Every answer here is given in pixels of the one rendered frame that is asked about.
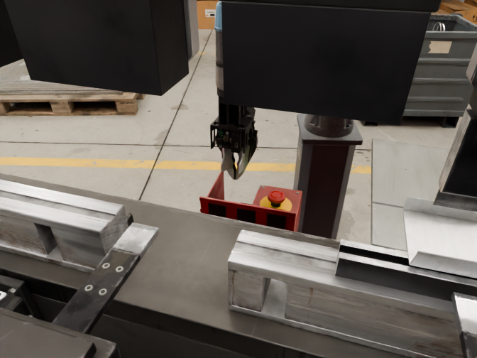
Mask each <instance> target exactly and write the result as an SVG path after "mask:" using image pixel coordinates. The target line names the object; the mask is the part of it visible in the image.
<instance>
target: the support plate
mask: <svg viewBox="0 0 477 358"><path fill-rule="evenodd" d="M449 152H450V148H441V147H436V146H425V145H419V144H414V143H404V142H398V141H388V140H382V139H373V140H372V144H371V245H372V246H379V247H383V248H386V249H393V250H400V251H406V252H407V242H406V236H405V224H404V217H403V211H402V209H403V208H399V207H391V206H387V205H379V204H374V203H372V201H373V202H381V203H385V204H390V205H397V206H402V207H404V204H405V201H406V198H407V196H408V197H416V198H422V199H426V200H434V199H435V197H436V195H437V192H438V189H439V177H440V175H441V173H442V170H443V167H444V164H445V162H446V159H447V156H448V155H449Z"/></svg>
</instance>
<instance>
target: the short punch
mask: <svg viewBox="0 0 477 358"><path fill-rule="evenodd" d="M433 205H436V206H441V207H449V208H454V209H458V210H466V211H470V212H477V118H476V116H475V114H474V113H473V110H472V109H466V110H465V112H464V115H463V117H462V120H461V123H460V125H459V128H458V131H457V132H456V135H455V138H454V141H453V143H452V146H451V149H450V152H449V155H448V156H447V159H446V162H445V164H444V167H443V170H442V173H441V175H440V177H439V189H438V192H437V195H436V197H435V199H434V202H433Z"/></svg>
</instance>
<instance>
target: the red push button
mask: <svg viewBox="0 0 477 358"><path fill-rule="evenodd" d="M268 200H269V201H270V202H271V206H272V207H280V205H281V203H282V202H283V201H284V200H285V194H284V193H283V192H280V191H272V192H269V193H268Z"/></svg>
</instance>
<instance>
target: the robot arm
mask: <svg viewBox="0 0 477 358"><path fill-rule="evenodd" d="M214 29H215V38H216V65H215V78H216V86H217V95H218V96H219V115H218V117H217V118H216V119H215V120H214V121H213V122H212V123H211V124H210V141H211V149H213V148H214V146H215V145H217V146H218V148H219V150H220V151H221V157H222V162H221V171H222V172H224V171H225V170H227V172H228V174H229V175H230V176H231V178H232V179H233V180H238V179H239V178H240V177H241V176H242V174H243V172H244V171H245V169H246V167H247V165H248V163H249V161H250V160H251V158H252V156H253V154H254V152H255V150H256V148H257V145H258V136H257V134H258V130H255V126H254V124H255V122H256V121H255V120H254V117H255V113H256V110H255V109H254V107H244V106H237V105H231V104H225V103H224V78H223V48H222V19H221V1H219V2H218V3H217V4H216V13H215V25H214ZM353 125H354V121H353V119H342V118H336V117H329V116H318V115H312V114H306V116H305V122H304V126H305V128H306V130H308V131H309V132H310V133H312V134H315V135H318V136H323V137H328V138H339V137H343V136H347V135H349V134H350V133H351V132H352V131H353ZM215 129H217V134H216V132H215ZM213 130H214V140H213V141H212V131H213ZM234 153H237V154H238V162H237V167H238V168H237V169H236V166H235V160H236V159H235V158H234Z"/></svg>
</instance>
